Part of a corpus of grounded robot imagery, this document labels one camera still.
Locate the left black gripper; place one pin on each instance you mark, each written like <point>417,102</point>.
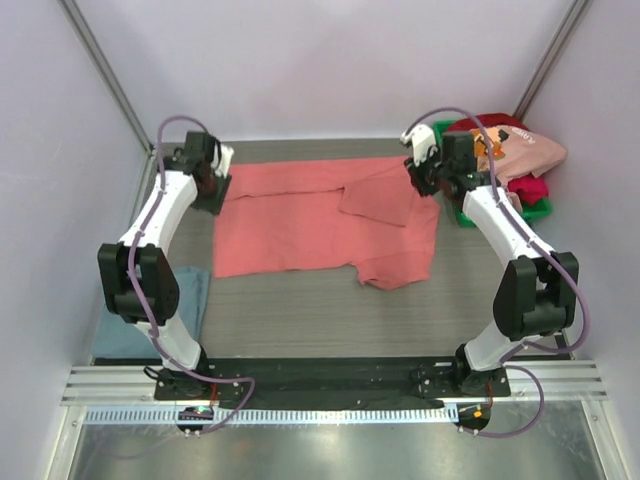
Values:
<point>215,204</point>

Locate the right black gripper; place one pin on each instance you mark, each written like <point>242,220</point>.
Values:
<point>420,177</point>

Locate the salmon pink t-shirt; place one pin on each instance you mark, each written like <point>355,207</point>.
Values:
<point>324,214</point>

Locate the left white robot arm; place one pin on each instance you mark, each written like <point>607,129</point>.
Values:
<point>138,282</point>

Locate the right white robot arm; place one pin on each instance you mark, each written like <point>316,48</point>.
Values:
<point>535,297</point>

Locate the light pink printed t-shirt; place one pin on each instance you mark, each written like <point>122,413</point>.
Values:
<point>517,153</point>

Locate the red t-shirt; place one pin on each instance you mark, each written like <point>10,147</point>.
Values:
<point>530,188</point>

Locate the green plastic bin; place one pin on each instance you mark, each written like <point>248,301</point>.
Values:
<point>530,213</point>

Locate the folded blue t-shirt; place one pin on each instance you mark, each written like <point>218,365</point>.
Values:
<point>115,340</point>

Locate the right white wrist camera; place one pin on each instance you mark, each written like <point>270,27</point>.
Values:
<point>420,139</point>

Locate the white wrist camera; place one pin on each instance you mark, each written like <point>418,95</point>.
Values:
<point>420,139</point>
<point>222,157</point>

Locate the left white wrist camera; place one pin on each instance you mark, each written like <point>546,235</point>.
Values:
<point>222,157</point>

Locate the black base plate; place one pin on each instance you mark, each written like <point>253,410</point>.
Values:
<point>339,383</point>

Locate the left aluminium corner post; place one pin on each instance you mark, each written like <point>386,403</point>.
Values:
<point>90,43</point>

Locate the aluminium corner post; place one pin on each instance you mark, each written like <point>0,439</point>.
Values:
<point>552,54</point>
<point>90,43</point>

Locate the aluminium front rail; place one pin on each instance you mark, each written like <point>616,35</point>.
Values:
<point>561,380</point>

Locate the right aluminium corner post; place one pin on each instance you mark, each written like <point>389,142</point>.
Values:
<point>552,54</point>

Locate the slotted cable duct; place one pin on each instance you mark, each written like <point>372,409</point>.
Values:
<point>199,415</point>

